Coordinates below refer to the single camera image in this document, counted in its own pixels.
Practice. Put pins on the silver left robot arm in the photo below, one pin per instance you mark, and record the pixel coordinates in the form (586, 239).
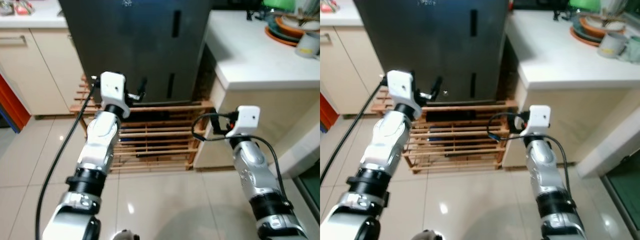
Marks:
(100, 140)
(395, 140)

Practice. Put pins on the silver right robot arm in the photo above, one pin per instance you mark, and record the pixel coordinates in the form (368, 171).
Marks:
(545, 170)
(252, 165)

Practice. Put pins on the white kitchen island counter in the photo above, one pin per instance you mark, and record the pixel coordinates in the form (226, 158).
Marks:
(250, 55)
(555, 55)

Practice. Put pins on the dark grey fridge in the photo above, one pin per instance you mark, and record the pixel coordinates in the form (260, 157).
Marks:
(425, 40)
(125, 45)

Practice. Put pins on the red pink packet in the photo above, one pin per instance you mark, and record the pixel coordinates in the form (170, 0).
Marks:
(24, 7)
(329, 6)

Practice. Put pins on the green plastic item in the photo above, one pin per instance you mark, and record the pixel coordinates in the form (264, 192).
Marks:
(280, 4)
(585, 4)

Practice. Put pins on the dark teal plate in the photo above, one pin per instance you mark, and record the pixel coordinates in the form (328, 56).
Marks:
(579, 29)
(274, 26)

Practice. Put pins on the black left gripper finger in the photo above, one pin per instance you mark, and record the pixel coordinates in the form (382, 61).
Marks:
(142, 89)
(436, 87)

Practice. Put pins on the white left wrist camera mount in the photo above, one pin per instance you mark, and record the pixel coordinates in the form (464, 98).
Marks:
(400, 89)
(112, 87)

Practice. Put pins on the pale green mug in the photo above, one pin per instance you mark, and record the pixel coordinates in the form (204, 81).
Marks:
(631, 52)

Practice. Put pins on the small black utensil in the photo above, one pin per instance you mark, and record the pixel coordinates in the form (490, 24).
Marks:
(254, 15)
(560, 15)

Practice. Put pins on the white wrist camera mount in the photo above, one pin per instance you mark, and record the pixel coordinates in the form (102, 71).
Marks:
(245, 120)
(112, 87)
(539, 119)
(400, 89)

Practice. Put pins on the brown bowl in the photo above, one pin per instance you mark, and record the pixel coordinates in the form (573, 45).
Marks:
(292, 27)
(597, 27)

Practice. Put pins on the pale kitchen vessel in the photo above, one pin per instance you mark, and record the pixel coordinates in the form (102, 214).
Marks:
(615, 9)
(307, 9)

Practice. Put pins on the beige kitchen cabinet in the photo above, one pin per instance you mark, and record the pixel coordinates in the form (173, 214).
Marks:
(350, 60)
(45, 65)

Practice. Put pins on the blue board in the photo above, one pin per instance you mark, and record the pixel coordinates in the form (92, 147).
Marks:
(7, 126)

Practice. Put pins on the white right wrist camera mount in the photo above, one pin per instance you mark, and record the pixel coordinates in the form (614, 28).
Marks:
(245, 120)
(539, 119)

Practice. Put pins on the grey mug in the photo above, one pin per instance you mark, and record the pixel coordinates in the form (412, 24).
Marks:
(611, 46)
(307, 46)

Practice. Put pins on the orange plate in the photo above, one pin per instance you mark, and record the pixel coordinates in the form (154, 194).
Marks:
(582, 40)
(280, 39)

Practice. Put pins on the wooden slatted rack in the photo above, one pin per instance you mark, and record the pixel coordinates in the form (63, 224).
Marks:
(475, 106)
(165, 106)

